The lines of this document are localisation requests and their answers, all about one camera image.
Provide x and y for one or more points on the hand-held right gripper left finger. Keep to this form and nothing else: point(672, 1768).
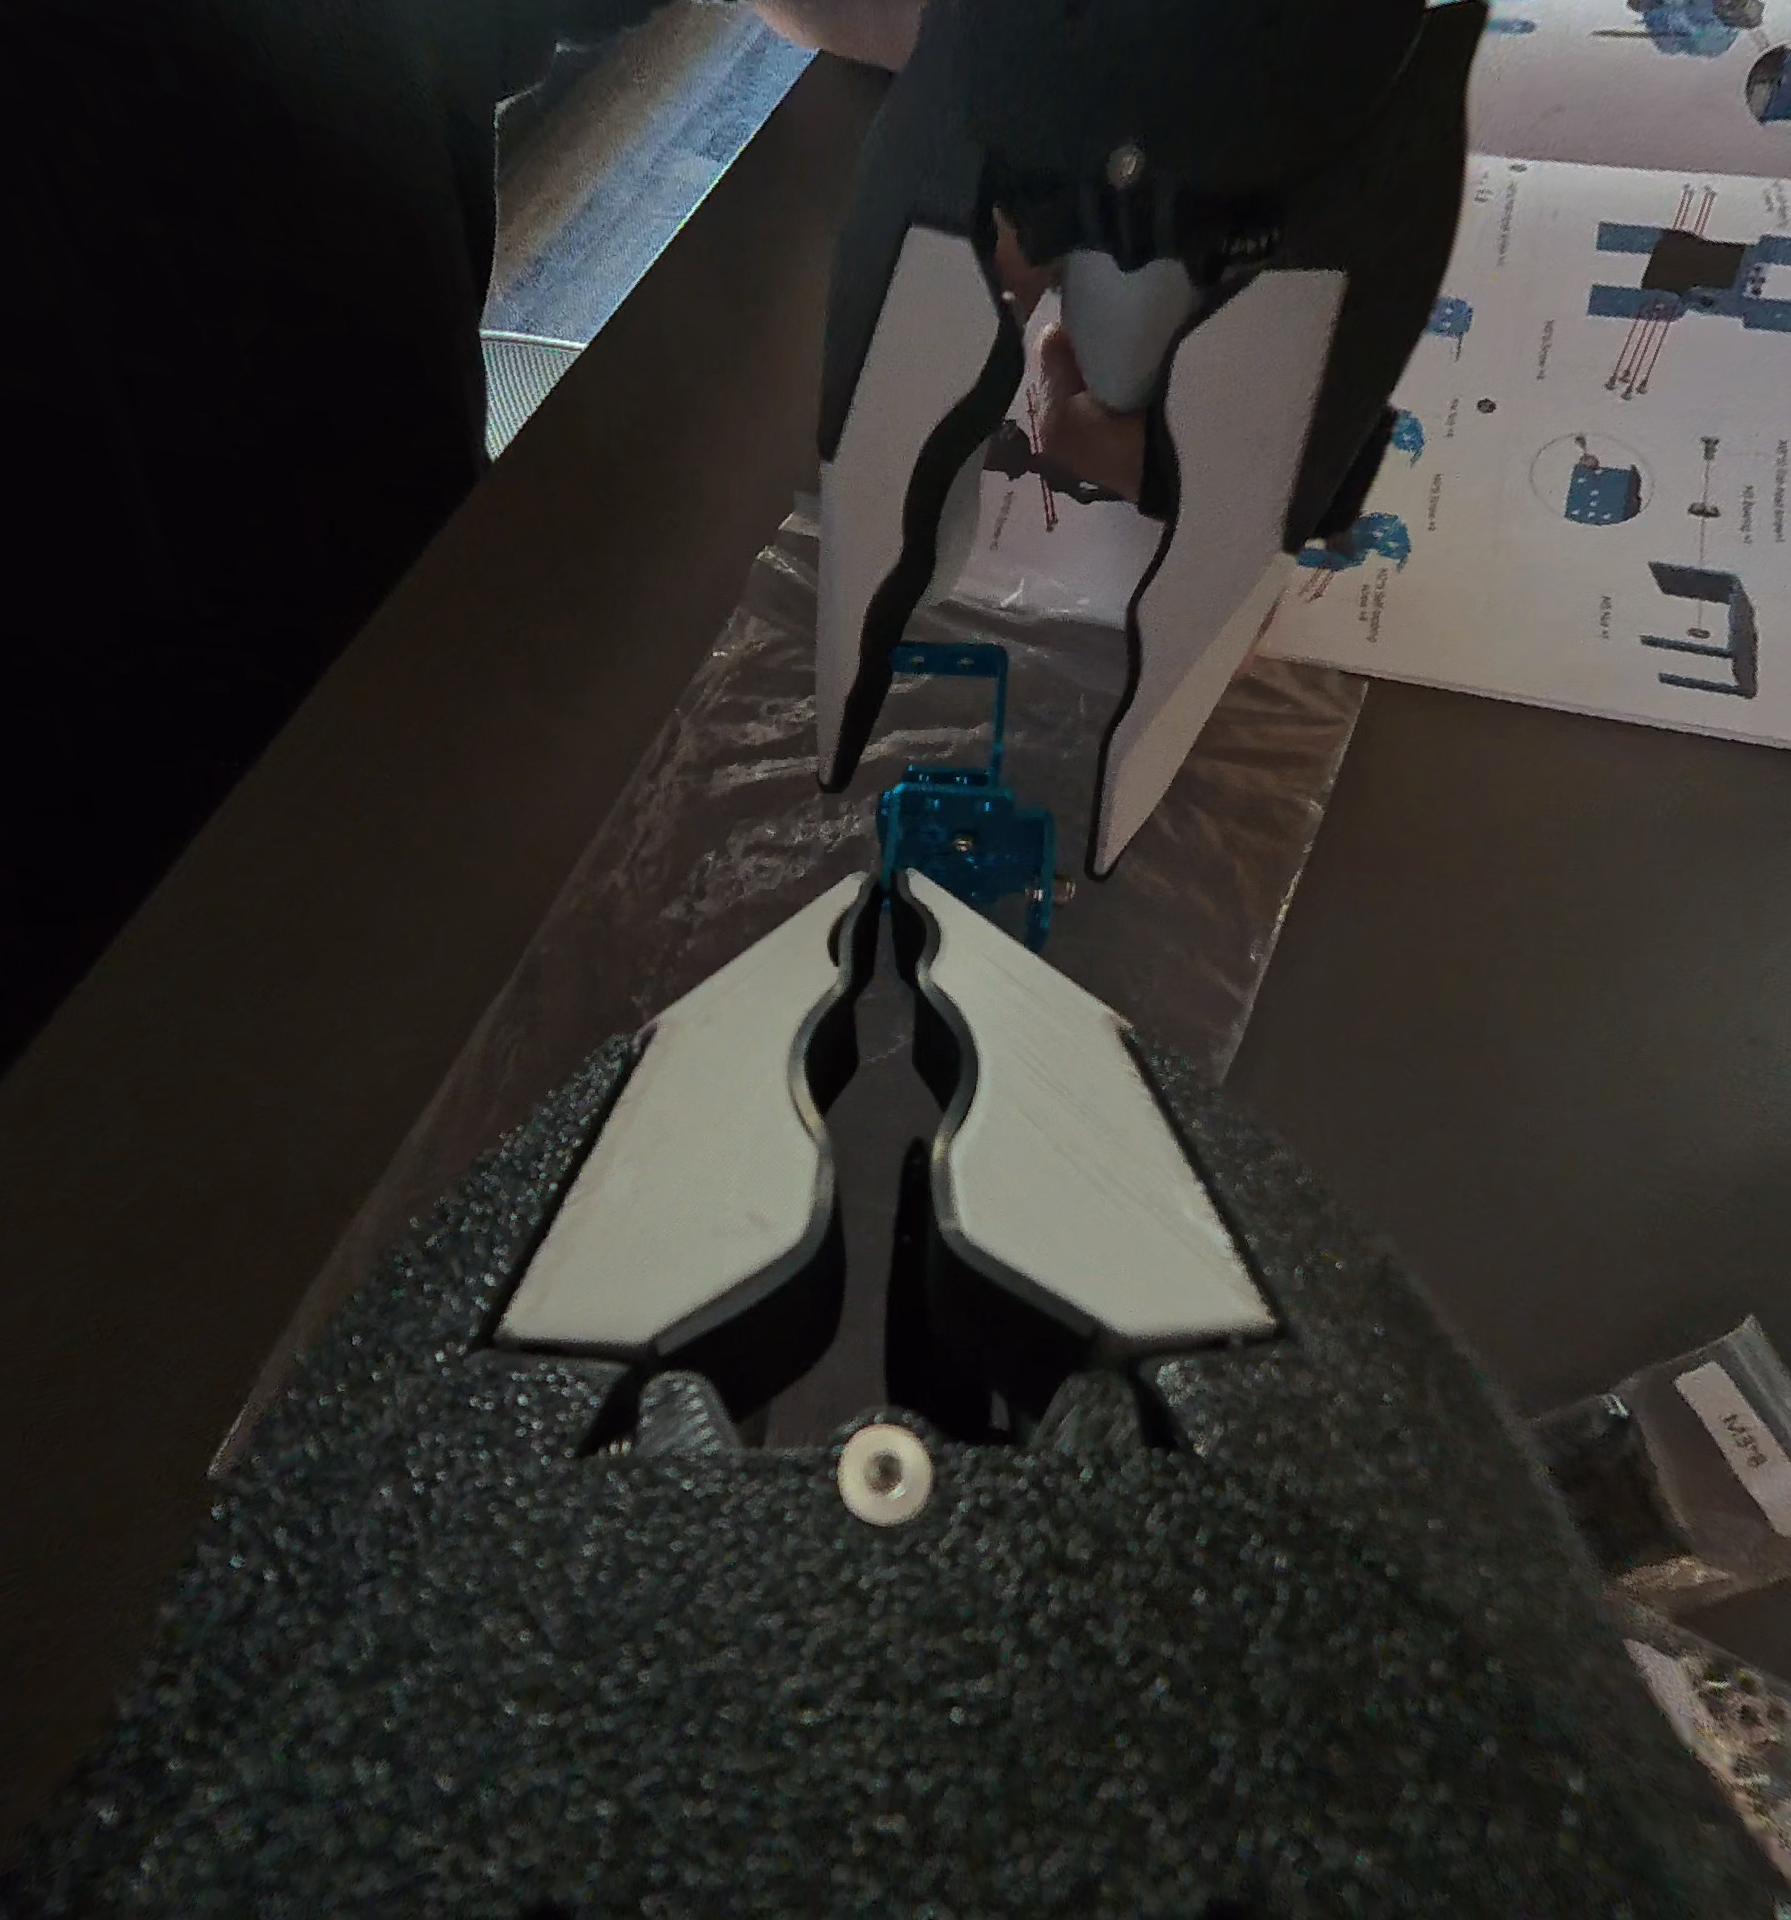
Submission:
point(654, 1201)

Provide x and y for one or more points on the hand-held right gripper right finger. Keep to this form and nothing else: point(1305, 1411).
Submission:
point(1105, 1201)

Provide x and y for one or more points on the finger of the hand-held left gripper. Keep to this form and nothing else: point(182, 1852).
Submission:
point(879, 449)
point(1241, 495)

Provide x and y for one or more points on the blue metal bracket assembly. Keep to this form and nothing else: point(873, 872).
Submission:
point(970, 839)

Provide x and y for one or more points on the dark grey desk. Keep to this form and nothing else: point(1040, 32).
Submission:
point(1586, 975)

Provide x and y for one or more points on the person's left hand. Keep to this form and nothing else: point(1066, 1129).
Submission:
point(1091, 442)

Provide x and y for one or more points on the large clear plastic bag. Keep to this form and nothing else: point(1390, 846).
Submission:
point(1255, 839)

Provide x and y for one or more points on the grey mesh office chair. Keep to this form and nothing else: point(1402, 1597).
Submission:
point(529, 391)

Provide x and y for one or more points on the white instruction booklet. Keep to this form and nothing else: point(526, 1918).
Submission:
point(1586, 629)

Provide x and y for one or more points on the pile of small screw bags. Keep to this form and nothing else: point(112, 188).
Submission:
point(1719, 1440)

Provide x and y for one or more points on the person's black clothing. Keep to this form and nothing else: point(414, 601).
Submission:
point(160, 449)

